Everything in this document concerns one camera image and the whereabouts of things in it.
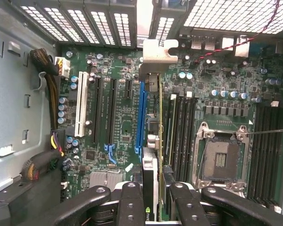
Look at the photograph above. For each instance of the CPU socket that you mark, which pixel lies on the CPU socket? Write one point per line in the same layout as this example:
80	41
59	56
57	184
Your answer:
224	160

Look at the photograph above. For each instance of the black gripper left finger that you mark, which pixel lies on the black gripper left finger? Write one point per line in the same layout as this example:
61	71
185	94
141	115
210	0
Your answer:
132	207

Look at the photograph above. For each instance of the short black expansion slot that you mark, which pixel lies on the short black expansion slot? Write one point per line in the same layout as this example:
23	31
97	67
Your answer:
129	89

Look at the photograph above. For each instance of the silver chipset heatsink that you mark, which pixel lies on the silver chipset heatsink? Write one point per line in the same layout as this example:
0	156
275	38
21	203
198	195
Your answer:
99	179

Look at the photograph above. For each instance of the thin metal locking lever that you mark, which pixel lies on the thin metal locking lever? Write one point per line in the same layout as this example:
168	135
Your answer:
268	132

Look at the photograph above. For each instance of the green Dell motherboard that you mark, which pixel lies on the green Dell motherboard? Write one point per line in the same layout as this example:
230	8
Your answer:
122	113

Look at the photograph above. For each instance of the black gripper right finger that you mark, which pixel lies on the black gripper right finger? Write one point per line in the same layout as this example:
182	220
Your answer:
188	207

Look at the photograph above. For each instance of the blue expansion slot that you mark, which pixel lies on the blue expansion slot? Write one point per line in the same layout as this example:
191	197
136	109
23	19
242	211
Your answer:
141	113

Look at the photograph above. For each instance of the white expansion slot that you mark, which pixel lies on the white expansion slot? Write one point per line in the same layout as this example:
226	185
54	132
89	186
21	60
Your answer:
81	103

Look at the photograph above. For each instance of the white power connector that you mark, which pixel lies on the white power connector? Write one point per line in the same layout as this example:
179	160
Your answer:
63	68

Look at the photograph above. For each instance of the long black expansion slot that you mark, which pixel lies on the long black expansion slot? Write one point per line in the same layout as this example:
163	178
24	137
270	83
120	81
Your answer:
96	110
111	110

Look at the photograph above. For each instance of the black plastic shroud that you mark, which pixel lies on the black plastic shroud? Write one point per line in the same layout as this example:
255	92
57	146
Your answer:
26	207

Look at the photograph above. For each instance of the open PC case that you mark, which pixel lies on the open PC case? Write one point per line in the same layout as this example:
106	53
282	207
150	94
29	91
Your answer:
14	106

